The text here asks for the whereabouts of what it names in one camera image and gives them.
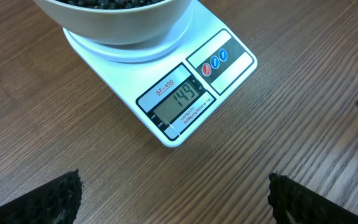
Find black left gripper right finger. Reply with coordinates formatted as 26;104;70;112
268;173;358;224

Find white bowl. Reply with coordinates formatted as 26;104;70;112
34;0;191;45

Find white digital kitchen scale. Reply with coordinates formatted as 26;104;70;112
65;1;258;147

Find black beans in bowl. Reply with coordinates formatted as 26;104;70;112
57;0;163;10

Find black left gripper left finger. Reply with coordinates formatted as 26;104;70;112
0;170;83;224

